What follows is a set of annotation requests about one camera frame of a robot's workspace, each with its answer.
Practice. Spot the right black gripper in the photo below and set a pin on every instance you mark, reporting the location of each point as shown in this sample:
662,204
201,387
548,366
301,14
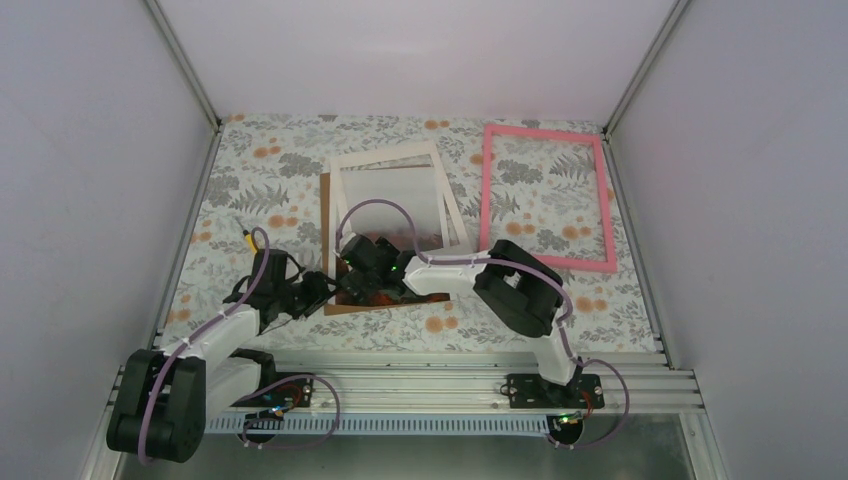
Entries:
358,285

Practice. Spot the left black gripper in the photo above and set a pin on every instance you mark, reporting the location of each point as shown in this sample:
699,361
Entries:
318,294

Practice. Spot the brown backing board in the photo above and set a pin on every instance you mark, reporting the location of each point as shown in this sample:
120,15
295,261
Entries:
326,218

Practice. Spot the yellow screwdriver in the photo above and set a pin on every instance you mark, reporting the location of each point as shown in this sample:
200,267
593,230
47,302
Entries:
246,233

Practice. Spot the pink picture frame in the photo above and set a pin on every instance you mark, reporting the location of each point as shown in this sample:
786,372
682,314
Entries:
548,191

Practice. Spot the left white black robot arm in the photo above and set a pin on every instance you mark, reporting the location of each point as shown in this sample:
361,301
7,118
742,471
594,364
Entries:
168,395

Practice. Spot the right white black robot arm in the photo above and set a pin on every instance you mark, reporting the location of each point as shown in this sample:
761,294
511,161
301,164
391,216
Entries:
525,295

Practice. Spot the floral patterned table mat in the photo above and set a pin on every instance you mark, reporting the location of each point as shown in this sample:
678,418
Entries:
267,172

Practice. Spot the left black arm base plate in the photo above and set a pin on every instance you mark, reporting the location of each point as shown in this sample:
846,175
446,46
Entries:
284,392

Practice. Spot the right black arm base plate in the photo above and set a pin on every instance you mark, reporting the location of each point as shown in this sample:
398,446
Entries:
531,391

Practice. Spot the left aluminium corner post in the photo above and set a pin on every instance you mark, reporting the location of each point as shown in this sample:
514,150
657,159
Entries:
183,62

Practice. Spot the aluminium corner post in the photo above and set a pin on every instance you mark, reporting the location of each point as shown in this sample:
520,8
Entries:
183,62
667,29

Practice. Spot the aluminium rail base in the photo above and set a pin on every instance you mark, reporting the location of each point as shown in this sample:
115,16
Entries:
442,416

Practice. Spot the right aluminium corner post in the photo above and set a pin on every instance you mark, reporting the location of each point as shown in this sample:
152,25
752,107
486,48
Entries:
667,29

